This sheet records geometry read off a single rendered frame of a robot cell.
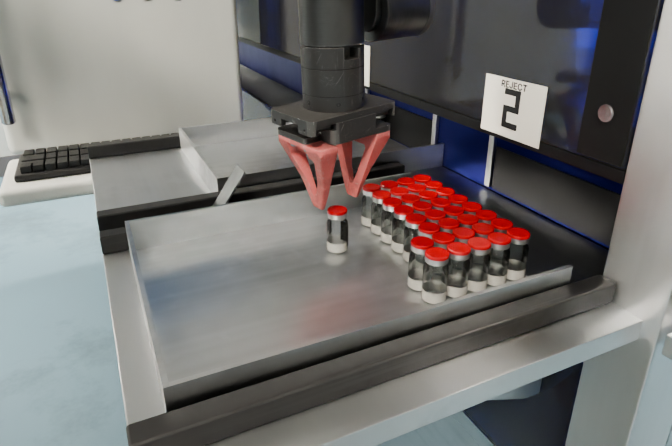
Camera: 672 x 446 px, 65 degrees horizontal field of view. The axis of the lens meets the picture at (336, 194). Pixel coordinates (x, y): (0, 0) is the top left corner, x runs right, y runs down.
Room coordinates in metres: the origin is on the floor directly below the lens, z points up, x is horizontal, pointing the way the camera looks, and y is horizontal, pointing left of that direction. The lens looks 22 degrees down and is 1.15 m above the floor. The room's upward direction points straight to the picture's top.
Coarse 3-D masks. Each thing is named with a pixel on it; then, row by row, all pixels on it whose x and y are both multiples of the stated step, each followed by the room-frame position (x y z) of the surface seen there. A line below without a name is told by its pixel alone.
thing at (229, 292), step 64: (192, 256) 0.47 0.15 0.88; (256, 256) 0.47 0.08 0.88; (320, 256) 0.47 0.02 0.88; (384, 256) 0.47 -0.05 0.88; (192, 320) 0.36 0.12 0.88; (256, 320) 0.36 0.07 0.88; (320, 320) 0.36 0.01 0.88; (384, 320) 0.32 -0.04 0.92; (448, 320) 0.34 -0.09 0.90; (192, 384) 0.26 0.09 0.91
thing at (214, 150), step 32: (192, 128) 0.85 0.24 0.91; (224, 128) 0.87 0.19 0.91; (256, 128) 0.89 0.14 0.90; (192, 160) 0.75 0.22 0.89; (224, 160) 0.77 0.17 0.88; (256, 160) 0.77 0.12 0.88; (288, 160) 0.77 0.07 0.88; (352, 160) 0.69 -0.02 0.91; (384, 160) 0.71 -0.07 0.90; (416, 160) 0.73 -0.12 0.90
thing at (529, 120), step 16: (496, 80) 0.55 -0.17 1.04; (512, 80) 0.53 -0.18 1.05; (496, 96) 0.55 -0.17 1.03; (512, 96) 0.53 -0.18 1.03; (528, 96) 0.51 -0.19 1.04; (544, 96) 0.49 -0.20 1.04; (496, 112) 0.55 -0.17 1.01; (528, 112) 0.51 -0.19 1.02; (496, 128) 0.54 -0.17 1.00; (528, 128) 0.50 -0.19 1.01; (528, 144) 0.50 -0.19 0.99
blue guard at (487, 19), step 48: (240, 0) 1.41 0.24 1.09; (288, 0) 1.10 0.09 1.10; (480, 0) 0.59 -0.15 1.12; (528, 0) 0.53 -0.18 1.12; (576, 0) 0.48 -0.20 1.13; (288, 48) 1.11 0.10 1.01; (384, 48) 0.76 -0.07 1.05; (432, 48) 0.66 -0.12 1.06; (480, 48) 0.58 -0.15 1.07; (528, 48) 0.52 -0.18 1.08; (576, 48) 0.47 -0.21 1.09; (432, 96) 0.65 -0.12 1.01; (480, 96) 0.57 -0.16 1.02; (576, 96) 0.46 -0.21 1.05; (576, 144) 0.45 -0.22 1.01
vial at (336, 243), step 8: (328, 216) 0.48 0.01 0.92; (336, 216) 0.48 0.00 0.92; (344, 216) 0.48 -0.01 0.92; (328, 224) 0.48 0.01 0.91; (336, 224) 0.48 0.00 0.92; (344, 224) 0.48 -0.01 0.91; (328, 232) 0.48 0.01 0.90; (336, 232) 0.48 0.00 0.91; (344, 232) 0.48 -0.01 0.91; (328, 240) 0.48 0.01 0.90; (336, 240) 0.48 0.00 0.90; (344, 240) 0.48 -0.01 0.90; (328, 248) 0.48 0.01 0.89; (336, 248) 0.48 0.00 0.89; (344, 248) 0.48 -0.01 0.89
